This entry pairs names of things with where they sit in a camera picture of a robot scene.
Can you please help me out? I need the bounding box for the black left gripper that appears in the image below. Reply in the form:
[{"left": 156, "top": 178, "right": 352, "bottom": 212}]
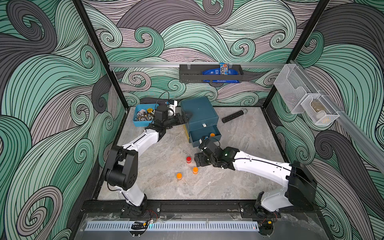
[{"left": 162, "top": 112, "right": 192, "bottom": 130}]

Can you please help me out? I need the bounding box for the teal drawer cabinet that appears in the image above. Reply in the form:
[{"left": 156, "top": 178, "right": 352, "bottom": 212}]
[{"left": 181, "top": 97, "right": 222, "bottom": 148}]

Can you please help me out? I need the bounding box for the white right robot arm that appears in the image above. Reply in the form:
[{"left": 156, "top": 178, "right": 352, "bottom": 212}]
[{"left": 195, "top": 137, "right": 317, "bottom": 213}]

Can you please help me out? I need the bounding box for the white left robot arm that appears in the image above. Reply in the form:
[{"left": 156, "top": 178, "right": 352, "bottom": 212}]
[{"left": 102, "top": 104, "right": 193, "bottom": 207}]

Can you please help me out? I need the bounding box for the black cylindrical tool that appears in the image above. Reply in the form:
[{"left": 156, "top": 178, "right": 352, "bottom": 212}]
[{"left": 222, "top": 109, "right": 248, "bottom": 124}]

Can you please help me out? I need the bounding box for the blue plastic box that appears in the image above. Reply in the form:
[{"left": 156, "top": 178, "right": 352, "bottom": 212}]
[{"left": 133, "top": 104, "right": 159, "bottom": 128}]

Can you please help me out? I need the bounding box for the blue snack bag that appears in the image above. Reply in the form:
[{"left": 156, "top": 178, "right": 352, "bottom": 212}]
[{"left": 202, "top": 63, "right": 241, "bottom": 83}]

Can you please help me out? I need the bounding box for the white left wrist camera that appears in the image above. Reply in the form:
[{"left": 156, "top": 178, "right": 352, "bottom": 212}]
[{"left": 167, "top": 100, "right": 178, "bottom": 117}]

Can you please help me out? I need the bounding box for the black wall shelf basket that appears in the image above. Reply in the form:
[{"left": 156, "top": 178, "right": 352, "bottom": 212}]
[{"left": 179, "top": 64, "right": 244, "bottom": 84}]

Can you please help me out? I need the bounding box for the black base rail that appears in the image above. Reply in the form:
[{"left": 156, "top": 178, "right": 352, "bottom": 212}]
[{"left": 80, "top": 199, "right": 319, "bottom": 215}]

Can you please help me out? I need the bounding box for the white perforated cable duct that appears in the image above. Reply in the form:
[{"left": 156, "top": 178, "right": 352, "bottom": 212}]
[{"left": 85, "top": 221, "right": 260, "bottom": 232}]

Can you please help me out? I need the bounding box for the aluminium wall rail back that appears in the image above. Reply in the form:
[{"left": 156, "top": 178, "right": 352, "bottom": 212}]
[{"left": 109, "top": 61, "right": 285, "bottom": 69}]

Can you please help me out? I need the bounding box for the aluminium wall rail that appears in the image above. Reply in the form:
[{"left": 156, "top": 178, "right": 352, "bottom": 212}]
[
  {"left": 109, "top": 61, "right": 285, "bottom": 69},
  {"left": 290, "top": 60, "right": 384, "bottom": 173}
]

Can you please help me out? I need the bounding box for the clear wall bin large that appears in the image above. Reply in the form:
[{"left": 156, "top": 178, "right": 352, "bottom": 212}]
[{"left": 274, "top": 64, "right": 311, "bottom": 114}]

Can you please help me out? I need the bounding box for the clear wall bin small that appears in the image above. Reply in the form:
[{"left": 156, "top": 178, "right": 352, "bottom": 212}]
[{"left": 301, "top": 94, "right": 340, "bottom": 126}]

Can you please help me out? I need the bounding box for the black corner frame post left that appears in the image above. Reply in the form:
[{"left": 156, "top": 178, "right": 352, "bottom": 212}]
[{"left": 73, "top": 0, "right": 130, "bottom": 112}]

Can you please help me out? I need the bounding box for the black corner frame post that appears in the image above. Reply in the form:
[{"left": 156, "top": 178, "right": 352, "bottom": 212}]
[
  {"left": 261, "top": 0, "right": 331, "bottom": 108},
  {"left": 73, "top": 0, "right": 130, "bottom": 112}
]

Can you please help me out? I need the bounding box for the aluminium wall rail right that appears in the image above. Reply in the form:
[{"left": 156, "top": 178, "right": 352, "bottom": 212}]
[{"left": 290, "top": 60, "right": 384, "bottom": 173}]

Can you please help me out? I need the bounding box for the black corner frame post right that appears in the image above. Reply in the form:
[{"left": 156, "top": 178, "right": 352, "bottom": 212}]
[{"left": 261, "top": 0, "right": 331, "bottom": 108}]

